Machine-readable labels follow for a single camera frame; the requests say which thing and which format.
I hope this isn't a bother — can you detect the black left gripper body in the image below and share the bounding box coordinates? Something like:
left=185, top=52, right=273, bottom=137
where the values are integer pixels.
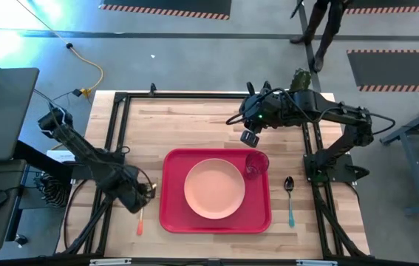
left=115, top=166, right=157, bottom=215

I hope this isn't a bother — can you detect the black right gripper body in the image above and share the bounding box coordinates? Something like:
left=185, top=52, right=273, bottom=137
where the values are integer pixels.
left=238, top=81, right=292, bottom=134

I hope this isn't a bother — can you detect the pink faceted plastic cup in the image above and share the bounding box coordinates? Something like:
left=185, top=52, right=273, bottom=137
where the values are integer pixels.
left=244, top=150, right=270, bottom=181

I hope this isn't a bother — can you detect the fork with orange handle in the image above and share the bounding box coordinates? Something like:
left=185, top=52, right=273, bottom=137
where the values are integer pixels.
left=136, top=206, right=146, bottom=236

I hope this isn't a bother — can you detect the red plastic tray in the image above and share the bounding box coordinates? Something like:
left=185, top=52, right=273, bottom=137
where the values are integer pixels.
left=159, top=148, right=272, bottom=234

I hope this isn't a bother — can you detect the white paper label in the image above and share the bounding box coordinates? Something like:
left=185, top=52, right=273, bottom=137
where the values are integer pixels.
left=46, top=149, right=76, bottom=164

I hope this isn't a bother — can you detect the person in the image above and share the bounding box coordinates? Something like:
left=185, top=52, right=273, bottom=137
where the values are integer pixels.
left=289, top=0, right=347, bottom=73

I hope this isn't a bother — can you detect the black striped-edge floor mat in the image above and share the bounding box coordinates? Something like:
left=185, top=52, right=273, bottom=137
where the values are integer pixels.
left=347, top=49, right=419, bottom=93
left=99, top=0, right=233, bottom=21
left=344, top=0, right=419, bottom=16

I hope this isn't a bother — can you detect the dark grey monitor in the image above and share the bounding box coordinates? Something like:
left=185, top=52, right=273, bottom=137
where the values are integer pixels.
left=0, top=67, right=41, bottom=164

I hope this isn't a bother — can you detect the spoon with blue handle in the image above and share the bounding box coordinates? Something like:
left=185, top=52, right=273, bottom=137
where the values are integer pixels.
left=284, top=176, right=296, bottom=228

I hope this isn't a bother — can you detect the white metal bracket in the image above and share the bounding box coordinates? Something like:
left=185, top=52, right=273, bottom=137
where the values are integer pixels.
left=89, top=258, right=133, bottom=266
left=296, top=259, right=339, bottom=266

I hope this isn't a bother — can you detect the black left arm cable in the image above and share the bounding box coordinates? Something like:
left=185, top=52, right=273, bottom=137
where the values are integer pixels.
left=63, top=178, right=86, bottom=253

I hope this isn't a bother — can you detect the black coiled cable bundle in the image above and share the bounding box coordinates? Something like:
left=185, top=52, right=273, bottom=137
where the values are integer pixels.
left=40, top=173, right=72, bottom=208

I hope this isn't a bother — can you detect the black aluminium table frame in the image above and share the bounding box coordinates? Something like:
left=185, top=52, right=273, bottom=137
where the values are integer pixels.
left=55, top=90, right=371, bottom=265

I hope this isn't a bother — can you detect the yellow extension cable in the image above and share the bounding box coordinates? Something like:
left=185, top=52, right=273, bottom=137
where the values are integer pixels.
left=15, top=0, right=105, bottom=99

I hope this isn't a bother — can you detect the grey metal table frame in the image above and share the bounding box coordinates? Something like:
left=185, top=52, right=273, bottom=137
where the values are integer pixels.
left=380, top=96, right=419, bottom=217

